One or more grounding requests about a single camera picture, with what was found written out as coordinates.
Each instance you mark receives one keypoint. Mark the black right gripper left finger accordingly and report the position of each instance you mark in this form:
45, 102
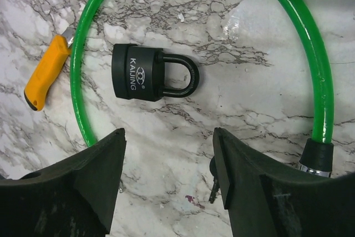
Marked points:
73, 197

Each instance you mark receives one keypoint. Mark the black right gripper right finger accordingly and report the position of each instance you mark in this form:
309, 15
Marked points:
264, 197

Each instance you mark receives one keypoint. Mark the black head silver key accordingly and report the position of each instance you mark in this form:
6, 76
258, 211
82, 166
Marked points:
216, 185

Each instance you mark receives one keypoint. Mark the green cable lock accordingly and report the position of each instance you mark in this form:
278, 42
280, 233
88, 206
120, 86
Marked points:
317, 156

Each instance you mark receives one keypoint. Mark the black Kaijing padlock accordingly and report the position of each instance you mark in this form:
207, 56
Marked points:
139, 73

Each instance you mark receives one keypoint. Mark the orange utility knife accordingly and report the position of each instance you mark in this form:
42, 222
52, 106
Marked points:
48, 69

